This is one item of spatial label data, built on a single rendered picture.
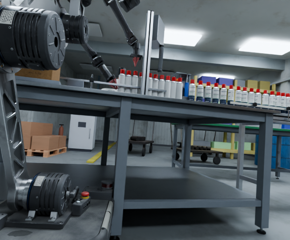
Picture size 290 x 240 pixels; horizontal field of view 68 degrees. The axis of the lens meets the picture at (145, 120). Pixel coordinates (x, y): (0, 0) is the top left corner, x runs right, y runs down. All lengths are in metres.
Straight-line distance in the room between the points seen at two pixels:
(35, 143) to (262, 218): 3.93
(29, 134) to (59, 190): 3.76
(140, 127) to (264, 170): 8.80
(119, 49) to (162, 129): 5.04
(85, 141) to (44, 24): 5.13
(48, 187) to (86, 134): 4.81
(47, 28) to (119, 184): 0.87
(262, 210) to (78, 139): 4.73
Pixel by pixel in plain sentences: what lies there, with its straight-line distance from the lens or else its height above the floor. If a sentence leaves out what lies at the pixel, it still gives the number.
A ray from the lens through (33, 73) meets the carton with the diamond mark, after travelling 1.30.
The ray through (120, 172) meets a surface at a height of 0.39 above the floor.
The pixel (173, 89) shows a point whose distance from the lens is 1.78.
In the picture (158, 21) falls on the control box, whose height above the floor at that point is 1.42.
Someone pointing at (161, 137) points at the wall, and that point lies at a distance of 10.30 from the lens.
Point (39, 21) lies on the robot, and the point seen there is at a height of 0.90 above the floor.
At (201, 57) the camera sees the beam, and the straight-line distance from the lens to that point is 6.74.
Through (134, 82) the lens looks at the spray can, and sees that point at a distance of 1.69.
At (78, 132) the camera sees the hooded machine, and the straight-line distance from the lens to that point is 5.75.
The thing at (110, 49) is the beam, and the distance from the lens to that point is 6.50.
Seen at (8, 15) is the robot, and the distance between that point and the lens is 0.75.
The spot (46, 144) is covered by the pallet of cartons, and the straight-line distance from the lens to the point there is 4.55.
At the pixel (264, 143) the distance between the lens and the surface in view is 1.68.
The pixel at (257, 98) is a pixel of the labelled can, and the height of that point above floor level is 0.99.
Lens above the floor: 0.62
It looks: 3 degrees up
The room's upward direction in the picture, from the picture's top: 4 degrees clockwise
